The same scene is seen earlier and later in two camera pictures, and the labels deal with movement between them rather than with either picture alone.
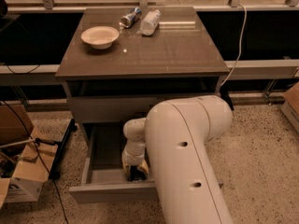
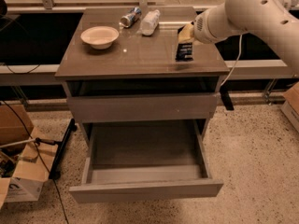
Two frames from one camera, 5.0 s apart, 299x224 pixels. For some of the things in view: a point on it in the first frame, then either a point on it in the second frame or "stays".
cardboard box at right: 291,106 stays
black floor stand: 54,174 stays
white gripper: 132,158 to 202,28
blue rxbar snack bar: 136,175 to 184,52
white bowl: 99,37 stays
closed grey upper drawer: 108,110 stays
